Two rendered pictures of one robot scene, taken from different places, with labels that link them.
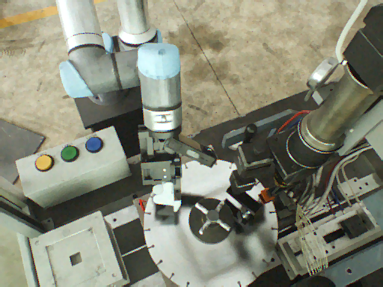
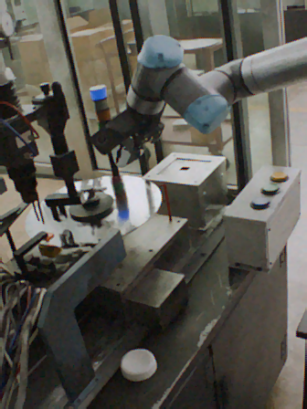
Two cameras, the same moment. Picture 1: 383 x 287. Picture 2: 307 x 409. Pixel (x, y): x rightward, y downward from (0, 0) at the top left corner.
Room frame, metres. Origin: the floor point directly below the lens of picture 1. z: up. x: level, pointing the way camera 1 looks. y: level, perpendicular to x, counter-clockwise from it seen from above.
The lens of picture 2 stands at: (1.15, -0.34, 1.46)
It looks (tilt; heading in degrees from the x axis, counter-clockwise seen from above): 28 degrees down; 155
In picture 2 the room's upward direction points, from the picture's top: 10 degrees counter-clockwise
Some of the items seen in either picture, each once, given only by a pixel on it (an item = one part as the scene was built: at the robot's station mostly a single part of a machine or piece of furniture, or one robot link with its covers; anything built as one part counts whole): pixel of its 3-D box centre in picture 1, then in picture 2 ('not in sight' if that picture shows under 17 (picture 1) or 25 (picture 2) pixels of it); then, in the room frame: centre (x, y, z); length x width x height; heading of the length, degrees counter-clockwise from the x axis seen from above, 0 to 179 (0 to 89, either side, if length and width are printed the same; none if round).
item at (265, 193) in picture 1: (278, 190); (37, 254); (0.29, -0.23, 0.95); 0.10 x 0.03 x 0.07; 118
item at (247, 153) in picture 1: (248, 168); (56, 131); (0.25, -0.11, 1.17); 0.06 x 0.05 x 0.20; 109
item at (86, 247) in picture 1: (83, 261); (187, 191); (0.08, 0.26, 0.82); 0.18 x 0.18 x 0.15; 28
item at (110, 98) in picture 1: (105, 79); not in sight; (0.69, 0.32, 0.80); 0.15 x 0.15 x 0.10
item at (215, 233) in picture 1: (211, 219); (90, 203); (0.19, -0.06, 0.96); 0.11 x 0.11 x 0.03
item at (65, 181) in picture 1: (78, 168); (266, 215); (0.35, 0.33, 0.82); 0.28 x 0.11 x 0.15; 118
